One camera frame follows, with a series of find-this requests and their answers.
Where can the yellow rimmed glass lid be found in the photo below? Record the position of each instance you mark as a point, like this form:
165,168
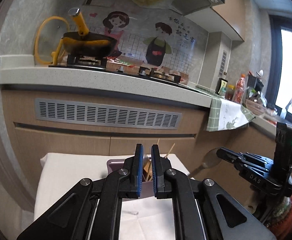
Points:
48,47

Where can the right gloved hand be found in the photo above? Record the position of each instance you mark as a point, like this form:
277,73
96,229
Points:
280,221

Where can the red bottle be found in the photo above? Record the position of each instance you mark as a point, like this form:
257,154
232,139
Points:
239,89

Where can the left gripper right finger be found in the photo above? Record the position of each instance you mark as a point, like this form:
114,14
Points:
161,184

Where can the grey spoon black handle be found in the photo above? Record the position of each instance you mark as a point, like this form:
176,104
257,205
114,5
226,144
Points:
210,160

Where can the cartoon backsplash sticker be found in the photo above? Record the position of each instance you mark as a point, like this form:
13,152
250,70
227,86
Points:
159,38

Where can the black yellow frying pan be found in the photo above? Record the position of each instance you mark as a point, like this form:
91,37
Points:
83,42

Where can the wooden spoon in holder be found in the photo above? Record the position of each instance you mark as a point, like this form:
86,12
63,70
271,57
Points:
147,171

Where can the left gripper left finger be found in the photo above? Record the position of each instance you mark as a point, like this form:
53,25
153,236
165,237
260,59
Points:
132,183

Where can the green checked towel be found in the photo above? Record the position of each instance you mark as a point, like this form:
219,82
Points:
227,115

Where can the gas stove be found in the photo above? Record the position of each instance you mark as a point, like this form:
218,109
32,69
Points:
123,65

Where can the grey vent grille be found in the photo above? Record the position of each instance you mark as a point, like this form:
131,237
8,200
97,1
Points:
86,113

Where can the maroon utensil holder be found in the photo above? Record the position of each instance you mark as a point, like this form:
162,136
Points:
114,164

